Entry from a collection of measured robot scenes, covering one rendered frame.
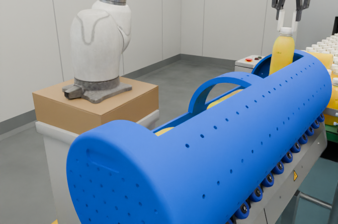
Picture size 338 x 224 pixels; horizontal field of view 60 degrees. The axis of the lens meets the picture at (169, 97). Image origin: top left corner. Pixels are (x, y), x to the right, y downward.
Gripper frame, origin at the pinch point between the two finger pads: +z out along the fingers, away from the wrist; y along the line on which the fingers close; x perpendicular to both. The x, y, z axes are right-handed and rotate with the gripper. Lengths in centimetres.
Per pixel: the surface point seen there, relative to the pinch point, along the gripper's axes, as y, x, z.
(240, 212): 12, -50, 37
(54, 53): -286, 72, 62
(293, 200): 9, 10, 74
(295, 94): 12.1, -22.7, 16.0
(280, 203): 14, -28, 47
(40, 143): -227, 12, 134
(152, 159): 8, -74, 12
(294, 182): 14, -15, 48
